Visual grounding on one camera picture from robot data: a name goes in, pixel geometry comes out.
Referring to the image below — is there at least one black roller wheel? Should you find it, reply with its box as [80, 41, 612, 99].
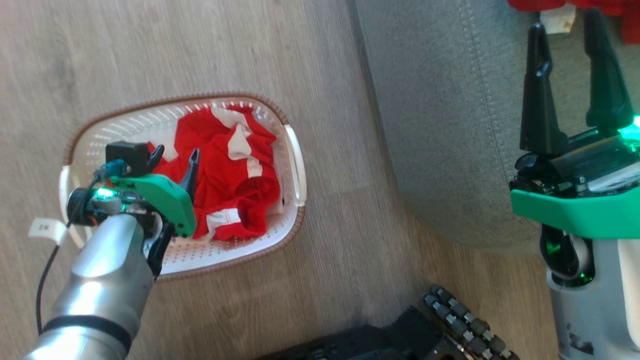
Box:
[423, 285, 521, 360]

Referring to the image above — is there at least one grey sofa cushion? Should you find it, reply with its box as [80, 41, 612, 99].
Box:
[350, 0, 640, 253]

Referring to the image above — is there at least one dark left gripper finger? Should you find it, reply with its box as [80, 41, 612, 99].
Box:
[177, 148, 201, 203]
[147, 144, 166, 172]

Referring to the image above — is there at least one red cloth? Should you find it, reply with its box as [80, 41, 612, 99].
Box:
[507, 0, 640, 34]

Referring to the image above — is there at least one thin black cable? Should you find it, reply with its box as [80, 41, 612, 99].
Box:
[35, 172, 108, 337]

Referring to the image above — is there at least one red and white garment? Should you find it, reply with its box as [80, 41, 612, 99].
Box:
[148, 104, 281, 242]

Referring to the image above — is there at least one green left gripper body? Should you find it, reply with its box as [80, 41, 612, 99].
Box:
[67, 173, 197, 279]

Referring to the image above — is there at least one white laundry basket brown rim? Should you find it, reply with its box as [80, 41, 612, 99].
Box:
[59, 91, 307, 281]

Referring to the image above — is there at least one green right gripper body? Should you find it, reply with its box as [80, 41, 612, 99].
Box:
[509, 116, 640, 240]

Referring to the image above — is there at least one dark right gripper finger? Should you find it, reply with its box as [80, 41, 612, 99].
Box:
[583, 7, 635, 132]
[519, 22, 569, 157]

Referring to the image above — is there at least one white paper tag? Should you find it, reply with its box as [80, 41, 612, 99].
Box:
[28, 217, 69, 246]

